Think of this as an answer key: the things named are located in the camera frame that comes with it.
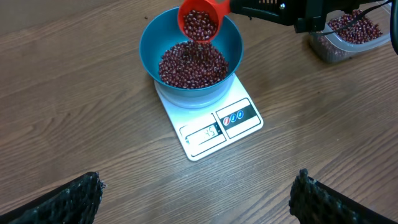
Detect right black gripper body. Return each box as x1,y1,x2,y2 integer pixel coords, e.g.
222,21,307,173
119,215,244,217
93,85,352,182
294,0,373,33

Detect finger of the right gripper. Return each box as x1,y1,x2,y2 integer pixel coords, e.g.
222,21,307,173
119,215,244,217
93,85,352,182
229,0,298,26

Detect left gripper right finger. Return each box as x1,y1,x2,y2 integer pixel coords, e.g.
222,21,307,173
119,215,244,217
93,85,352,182
289,169,397,224

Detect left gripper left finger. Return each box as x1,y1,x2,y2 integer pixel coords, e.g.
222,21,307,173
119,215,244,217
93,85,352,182
1,172,105,224

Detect orange measuring scoop blue handle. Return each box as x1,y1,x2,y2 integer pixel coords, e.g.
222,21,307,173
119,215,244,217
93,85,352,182
177,0,231,42

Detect red beans in scoop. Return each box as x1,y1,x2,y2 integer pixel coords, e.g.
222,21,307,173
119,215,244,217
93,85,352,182
183,9,218,41

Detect red beans in bowl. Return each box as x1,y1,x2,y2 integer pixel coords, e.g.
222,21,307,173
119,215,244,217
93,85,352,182
159,41,229,89

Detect blue bowl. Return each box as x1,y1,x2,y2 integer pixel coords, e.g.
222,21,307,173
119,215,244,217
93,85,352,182
139,7,246,109

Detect white kitchen scale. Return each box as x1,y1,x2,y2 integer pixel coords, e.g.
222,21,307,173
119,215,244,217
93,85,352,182
155,74,264,161

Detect clear plastic container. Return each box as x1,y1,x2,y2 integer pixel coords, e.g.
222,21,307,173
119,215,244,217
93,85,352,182
308,1,392,63

